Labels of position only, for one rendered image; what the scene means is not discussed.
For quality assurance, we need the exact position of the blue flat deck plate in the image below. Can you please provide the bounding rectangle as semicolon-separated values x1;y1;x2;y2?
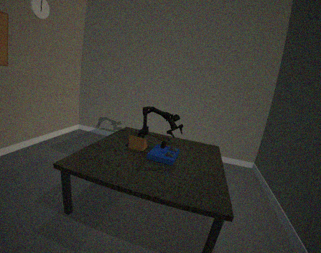
146;144;180;165

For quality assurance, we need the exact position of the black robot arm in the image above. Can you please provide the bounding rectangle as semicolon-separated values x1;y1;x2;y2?
137;106;180;138

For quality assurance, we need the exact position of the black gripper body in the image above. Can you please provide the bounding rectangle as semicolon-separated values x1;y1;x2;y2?
167;122;183;134

